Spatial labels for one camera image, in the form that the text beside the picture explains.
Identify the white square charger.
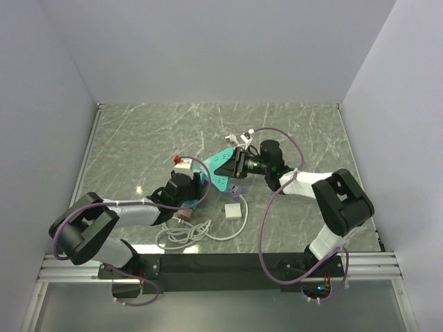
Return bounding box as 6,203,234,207
224,203,242,221

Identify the aluminium front rail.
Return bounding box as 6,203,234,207
20,251,404,329

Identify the brown cube charger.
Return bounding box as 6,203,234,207
177,208,193,222

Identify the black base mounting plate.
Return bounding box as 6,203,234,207
98,252,345,298

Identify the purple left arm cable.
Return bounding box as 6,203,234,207
51,157,211,307

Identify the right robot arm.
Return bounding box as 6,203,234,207
209,140,374,276

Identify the purple power strip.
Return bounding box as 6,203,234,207
211,175,242,199

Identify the aluminium left edge rail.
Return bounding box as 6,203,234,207
69,103,105,208

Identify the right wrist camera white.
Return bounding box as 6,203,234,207
240,129,255,148

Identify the teal triangular power strip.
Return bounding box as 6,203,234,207
191,147,240,196

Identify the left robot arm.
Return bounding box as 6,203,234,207
48,172,208,278

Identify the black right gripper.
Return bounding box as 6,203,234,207
214,147,270,180

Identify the white coiled teal strip cable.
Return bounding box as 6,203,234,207
155,217,213,248

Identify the white purple strip cable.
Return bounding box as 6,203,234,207
207,195,249,240

